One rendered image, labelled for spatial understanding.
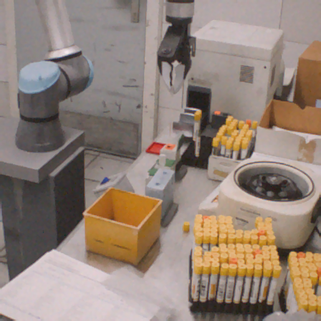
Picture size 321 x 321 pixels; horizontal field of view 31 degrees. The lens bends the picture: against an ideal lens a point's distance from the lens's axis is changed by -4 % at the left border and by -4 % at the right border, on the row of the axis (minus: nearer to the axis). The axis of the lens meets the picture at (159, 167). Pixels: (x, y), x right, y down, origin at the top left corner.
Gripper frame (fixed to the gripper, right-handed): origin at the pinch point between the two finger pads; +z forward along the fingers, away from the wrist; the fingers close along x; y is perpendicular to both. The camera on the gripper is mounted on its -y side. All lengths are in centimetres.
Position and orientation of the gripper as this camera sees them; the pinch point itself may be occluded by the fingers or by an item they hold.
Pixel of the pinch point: (172, 89)
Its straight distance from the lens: 158.2
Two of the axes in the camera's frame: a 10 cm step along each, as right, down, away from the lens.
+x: -9.3, -2.0, 3.0
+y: 3.6, -4.2, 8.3
